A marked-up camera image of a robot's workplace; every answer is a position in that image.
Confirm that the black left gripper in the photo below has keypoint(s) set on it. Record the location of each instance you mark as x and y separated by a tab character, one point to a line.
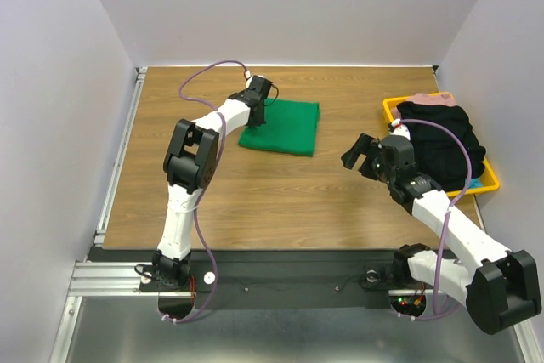
260	121

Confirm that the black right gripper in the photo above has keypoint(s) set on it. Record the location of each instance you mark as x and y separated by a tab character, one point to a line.
368	158

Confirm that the green t shirt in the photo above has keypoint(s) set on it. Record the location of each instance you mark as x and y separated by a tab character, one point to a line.
290	128

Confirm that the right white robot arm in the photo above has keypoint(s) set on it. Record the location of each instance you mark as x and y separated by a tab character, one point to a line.
499	288

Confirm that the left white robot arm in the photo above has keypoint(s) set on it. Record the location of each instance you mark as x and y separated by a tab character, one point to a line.
190	163

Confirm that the black t shirt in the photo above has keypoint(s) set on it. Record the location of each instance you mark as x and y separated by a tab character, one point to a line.
436	153

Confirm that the pink t shirt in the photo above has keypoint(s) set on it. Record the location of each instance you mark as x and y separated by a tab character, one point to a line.
445	99

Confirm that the teal t shirt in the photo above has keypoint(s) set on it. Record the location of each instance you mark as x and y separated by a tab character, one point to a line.
473	184

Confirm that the yellow plastic bin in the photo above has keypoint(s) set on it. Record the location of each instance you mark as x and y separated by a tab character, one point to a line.
488	178

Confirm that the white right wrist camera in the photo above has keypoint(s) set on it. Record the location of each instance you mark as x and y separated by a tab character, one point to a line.
396	127

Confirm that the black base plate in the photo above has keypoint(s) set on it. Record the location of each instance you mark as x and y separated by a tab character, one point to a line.
409	298

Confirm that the aluminium mounting rail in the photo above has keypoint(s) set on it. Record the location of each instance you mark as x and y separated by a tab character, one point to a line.
131	279

